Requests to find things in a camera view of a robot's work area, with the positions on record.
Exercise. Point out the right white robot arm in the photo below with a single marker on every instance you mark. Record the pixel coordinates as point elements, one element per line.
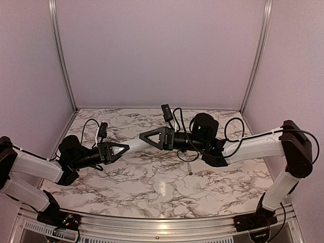
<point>287,141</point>

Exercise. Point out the left aluminium frame post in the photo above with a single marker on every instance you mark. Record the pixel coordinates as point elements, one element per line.
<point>60,53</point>

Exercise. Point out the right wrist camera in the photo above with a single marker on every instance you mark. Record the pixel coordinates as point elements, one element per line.
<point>168,116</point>

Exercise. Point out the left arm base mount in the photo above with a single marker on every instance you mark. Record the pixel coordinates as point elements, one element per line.
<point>53,215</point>

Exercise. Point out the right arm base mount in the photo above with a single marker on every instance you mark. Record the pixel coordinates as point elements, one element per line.
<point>258,219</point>

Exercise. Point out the front aluminium rail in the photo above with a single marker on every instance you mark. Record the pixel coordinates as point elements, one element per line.
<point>99,228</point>

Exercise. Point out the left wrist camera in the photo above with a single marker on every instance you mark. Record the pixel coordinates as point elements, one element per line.
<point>101,133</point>

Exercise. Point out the aluminium frame post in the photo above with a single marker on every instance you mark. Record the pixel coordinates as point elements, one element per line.
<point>258,55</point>
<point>60,53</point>

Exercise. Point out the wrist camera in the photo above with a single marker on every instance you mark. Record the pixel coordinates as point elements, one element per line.
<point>101,133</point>
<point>168,116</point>

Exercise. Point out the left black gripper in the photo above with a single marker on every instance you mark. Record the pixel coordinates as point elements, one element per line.
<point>105,151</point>

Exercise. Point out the right aluminium frame post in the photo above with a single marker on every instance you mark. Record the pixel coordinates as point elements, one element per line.
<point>258,55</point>

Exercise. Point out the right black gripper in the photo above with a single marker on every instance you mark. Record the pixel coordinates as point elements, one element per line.
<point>169,131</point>

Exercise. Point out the white remote control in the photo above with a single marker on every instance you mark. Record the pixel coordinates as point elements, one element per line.
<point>135,145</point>

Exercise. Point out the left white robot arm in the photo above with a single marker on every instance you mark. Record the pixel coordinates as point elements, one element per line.
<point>63,172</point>

